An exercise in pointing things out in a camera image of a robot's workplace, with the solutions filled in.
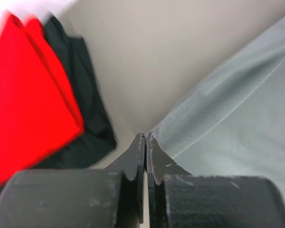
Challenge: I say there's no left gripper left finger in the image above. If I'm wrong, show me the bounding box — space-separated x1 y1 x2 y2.
0 134 145 228

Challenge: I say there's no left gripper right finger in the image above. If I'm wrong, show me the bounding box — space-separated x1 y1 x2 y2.
146 134 285 228

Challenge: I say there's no grey t shirt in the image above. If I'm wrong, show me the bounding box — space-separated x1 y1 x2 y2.
152 17 285 199

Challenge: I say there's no black folded t shirt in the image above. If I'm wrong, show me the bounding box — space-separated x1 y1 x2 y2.
0 16 118 207

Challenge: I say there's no red folded t shirt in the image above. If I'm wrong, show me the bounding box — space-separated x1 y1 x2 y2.
0 13 84 186

